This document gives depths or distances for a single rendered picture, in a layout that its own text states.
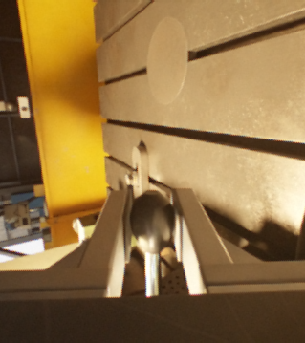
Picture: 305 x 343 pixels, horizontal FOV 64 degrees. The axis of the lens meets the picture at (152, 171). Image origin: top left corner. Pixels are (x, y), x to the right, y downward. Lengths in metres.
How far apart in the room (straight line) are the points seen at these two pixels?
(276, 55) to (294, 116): 0.09
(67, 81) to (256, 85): 2.22
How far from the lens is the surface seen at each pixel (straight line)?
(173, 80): 0.61
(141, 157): 0.74
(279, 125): 0.39
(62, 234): 2.80
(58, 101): 2.50
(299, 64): 0.38
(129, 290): 0.44
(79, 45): 2.60
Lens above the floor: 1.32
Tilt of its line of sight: 26 degrees down
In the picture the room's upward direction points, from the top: 99 degrees counter-clockwise
